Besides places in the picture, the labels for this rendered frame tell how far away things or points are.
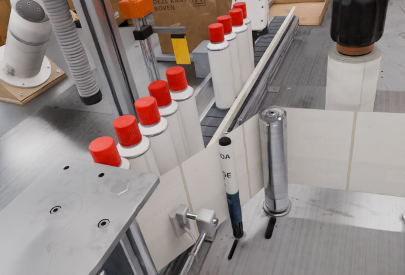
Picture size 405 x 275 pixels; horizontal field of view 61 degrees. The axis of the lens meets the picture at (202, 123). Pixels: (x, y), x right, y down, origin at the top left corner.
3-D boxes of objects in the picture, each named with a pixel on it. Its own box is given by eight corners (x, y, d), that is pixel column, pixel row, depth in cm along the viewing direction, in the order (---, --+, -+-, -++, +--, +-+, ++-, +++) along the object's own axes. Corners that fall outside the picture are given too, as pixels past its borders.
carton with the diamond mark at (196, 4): (222, 52, 121) (211, -29, 106) (161, 53, 129) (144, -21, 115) (241, 23, 144) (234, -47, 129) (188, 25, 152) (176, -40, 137)
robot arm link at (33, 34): (3, 36, 103) (12, -28, 86) (19, -2, 113) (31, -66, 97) (45, 50, 108) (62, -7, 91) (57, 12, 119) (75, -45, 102)
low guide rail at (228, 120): (167, 233, 54) (164, 225, 53) (161, 231, 54) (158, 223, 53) (296, 11, 132) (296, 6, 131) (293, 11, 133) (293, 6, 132)
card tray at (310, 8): (319, 25, 134) (320, 15, 132) (255, 26, 144) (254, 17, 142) (328, 2, 156) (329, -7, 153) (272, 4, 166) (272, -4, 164)
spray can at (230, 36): (235, 101, 87) (226, 22, 75) (219, 97, 90) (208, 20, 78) (246, 91, 90) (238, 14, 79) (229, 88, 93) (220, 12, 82)
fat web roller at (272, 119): (287, 220, 54) (285, 123, 44) (260, 214, 56) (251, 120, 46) (293, 199, 58) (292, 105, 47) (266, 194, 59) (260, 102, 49)
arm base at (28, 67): (23, 97, 116) (32, 64, 103) (-24, 61, 114) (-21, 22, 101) (61, 70, 130) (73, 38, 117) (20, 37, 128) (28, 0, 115)
